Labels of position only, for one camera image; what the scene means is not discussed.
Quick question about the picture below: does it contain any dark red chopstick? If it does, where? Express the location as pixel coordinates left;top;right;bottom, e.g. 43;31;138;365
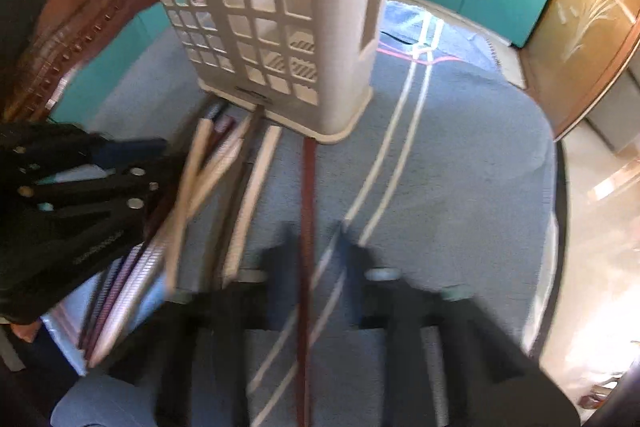
296;138;317;427

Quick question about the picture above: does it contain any white patterned chopstick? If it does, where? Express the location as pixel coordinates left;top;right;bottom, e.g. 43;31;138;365
221;126;282;287

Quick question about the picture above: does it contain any beige wooden chopstick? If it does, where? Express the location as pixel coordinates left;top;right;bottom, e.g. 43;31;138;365
164;118;213;291

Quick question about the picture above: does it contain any cream chopstick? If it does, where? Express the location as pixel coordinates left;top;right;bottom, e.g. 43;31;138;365
86;118;250;367

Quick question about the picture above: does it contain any dark brown chopstick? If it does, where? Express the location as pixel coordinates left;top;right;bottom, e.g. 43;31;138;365
203;105;265;286

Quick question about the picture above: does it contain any blue striped towel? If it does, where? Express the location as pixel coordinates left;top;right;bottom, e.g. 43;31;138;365
39;1;561;427

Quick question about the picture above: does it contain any carved wooden chair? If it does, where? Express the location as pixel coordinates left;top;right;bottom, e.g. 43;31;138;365
1;0;156;121

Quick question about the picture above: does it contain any wooden glass sliding door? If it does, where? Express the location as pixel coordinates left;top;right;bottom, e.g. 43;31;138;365
520;0;639;139

